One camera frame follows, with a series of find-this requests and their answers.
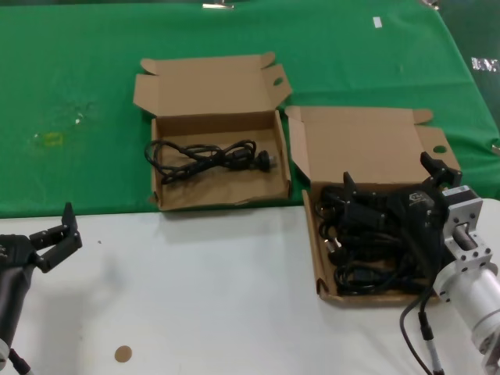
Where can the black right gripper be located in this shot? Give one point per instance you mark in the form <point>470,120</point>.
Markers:
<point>418,211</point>

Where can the right cardboard box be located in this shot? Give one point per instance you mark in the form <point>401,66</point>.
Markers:
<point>359,148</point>

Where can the cardboard box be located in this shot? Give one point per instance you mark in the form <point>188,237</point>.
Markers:
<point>218,189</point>
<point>359,148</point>

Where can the silver metal table clamp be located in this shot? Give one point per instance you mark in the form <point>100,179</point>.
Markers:
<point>495,148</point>
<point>216,5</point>
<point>429,2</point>

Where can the small white label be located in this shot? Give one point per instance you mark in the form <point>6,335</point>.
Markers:
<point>377,22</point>

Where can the round brown cardboard disc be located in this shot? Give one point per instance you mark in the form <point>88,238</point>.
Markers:
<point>123,353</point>

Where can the left cardboard box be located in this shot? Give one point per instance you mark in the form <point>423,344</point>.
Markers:
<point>218,189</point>

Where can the green tablecloth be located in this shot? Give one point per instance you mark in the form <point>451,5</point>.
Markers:
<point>78,58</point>

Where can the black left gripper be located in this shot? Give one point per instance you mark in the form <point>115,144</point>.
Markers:
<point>15,252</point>

